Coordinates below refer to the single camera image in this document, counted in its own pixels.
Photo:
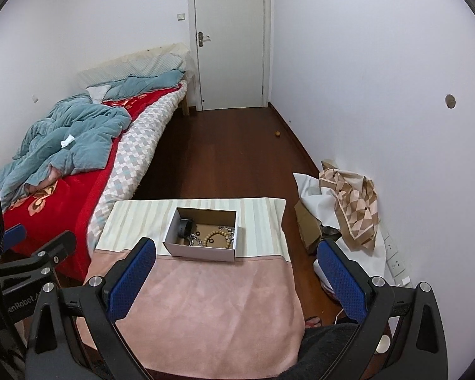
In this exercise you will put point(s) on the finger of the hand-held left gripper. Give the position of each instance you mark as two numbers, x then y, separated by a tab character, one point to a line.
16	233
51	251

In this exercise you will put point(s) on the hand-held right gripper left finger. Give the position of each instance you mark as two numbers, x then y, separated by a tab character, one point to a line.
132	281

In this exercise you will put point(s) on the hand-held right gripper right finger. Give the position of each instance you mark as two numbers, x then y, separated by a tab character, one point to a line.
340	281

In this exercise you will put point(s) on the black smartwatch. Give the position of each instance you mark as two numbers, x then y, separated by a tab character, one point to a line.
182	227

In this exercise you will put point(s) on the bed with red blanket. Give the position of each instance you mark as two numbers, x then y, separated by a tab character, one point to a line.
63	206

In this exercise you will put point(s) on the pink slipper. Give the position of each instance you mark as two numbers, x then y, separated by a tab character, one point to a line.
312	322

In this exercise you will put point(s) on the white power strip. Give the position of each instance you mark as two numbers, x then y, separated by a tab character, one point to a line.
394	257

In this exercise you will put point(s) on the white charger plug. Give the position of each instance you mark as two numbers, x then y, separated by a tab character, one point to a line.
404	282

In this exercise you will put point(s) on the brown cardboard box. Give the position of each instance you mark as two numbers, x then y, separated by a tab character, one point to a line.
306	225

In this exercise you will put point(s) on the beige geometric patterned scarf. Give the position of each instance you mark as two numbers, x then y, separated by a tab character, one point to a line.
356	206

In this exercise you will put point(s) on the pink and striped table cloth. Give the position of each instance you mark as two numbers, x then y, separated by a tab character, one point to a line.
221	304

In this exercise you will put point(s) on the pile of cloth and boxes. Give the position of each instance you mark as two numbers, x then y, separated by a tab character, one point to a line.
312	190

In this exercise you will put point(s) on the white tissue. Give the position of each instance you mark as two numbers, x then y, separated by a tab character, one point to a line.
67	141

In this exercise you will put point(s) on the blue quilt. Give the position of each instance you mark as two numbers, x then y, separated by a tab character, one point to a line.
83	138

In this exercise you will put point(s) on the checkered mattress pad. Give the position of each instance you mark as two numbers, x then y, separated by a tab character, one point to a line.
134	146

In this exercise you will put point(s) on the pale striped pillow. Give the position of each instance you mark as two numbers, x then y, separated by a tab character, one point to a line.
142	67

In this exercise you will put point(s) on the white door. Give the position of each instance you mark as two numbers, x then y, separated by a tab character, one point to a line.
229	39

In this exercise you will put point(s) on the round wall hole cover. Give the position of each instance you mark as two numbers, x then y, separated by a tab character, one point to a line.
450	101

